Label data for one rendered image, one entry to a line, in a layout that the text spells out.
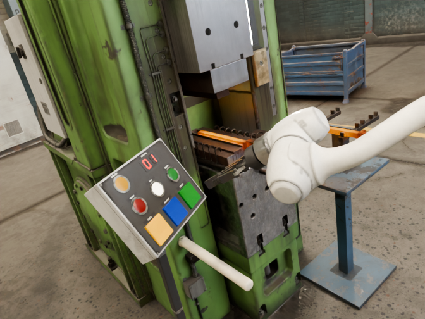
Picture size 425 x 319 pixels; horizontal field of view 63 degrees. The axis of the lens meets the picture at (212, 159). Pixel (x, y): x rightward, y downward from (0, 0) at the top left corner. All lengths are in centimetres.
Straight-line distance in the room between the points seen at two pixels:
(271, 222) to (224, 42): 88
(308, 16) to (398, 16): 221
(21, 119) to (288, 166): 600
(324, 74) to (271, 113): 341
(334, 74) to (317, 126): 431
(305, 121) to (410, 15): 825
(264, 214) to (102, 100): 95
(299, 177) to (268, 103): 112
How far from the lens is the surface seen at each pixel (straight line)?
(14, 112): 654
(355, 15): 954
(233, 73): 150
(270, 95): 188
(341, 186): 176
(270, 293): 202
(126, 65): 138
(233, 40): 150
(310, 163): 81
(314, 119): 92
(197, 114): 199
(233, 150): 156
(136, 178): 112
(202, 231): 175
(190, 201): 122
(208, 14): 142
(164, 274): 139
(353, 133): 163
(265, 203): 169
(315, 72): 532
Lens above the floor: 160
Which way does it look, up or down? 24 degrees down
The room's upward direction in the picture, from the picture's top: 12 degrees counter-clockwise
